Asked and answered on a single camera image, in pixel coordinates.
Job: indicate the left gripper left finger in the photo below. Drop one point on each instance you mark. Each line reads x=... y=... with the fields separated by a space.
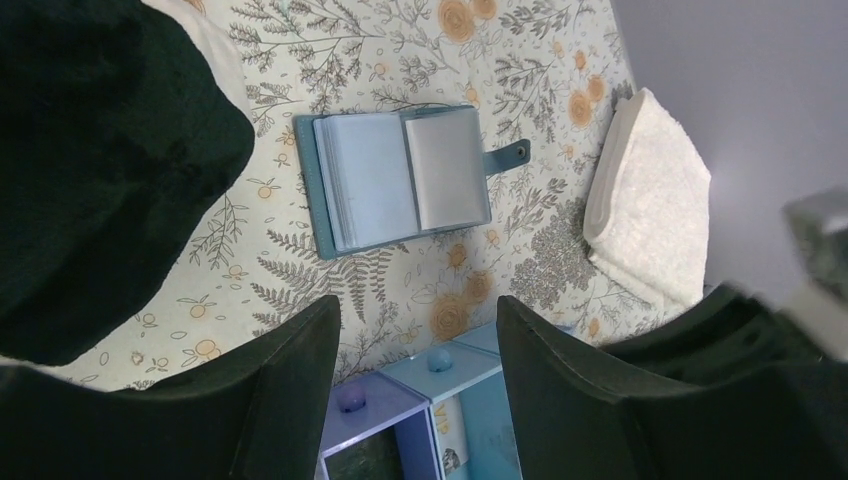
x=255 y=412

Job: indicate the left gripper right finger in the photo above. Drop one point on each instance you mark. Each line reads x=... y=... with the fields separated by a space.
x=729 y=389

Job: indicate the teal leather card holder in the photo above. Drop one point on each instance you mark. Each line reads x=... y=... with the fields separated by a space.
x=378 y=179

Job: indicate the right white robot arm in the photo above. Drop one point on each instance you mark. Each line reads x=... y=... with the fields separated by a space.
x=818 y=224

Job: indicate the black card in box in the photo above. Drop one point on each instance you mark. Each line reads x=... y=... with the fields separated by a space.
x=374 y=458

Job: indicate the VIP card in box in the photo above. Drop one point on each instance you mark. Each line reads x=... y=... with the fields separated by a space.
x=451 y=438

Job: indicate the purple open box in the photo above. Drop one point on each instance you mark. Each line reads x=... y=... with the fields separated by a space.
x=370 y=404

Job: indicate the light blue middle box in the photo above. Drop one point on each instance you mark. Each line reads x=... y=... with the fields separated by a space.
x=468 y=411

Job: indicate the light blue box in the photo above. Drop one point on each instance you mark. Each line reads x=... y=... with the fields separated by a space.
x=484 y=338
x=468 y=411

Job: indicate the white folded towel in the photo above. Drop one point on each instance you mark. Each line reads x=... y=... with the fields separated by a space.
x=646 y=217

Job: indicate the light blue right box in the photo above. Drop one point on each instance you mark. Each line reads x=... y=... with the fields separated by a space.
x=484 y=338

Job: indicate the black white checkered blanket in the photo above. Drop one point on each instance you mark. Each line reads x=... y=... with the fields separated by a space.
x=122 y=123

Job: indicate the floral patterned table mat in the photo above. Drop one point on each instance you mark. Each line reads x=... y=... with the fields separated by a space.
x=548 y=71

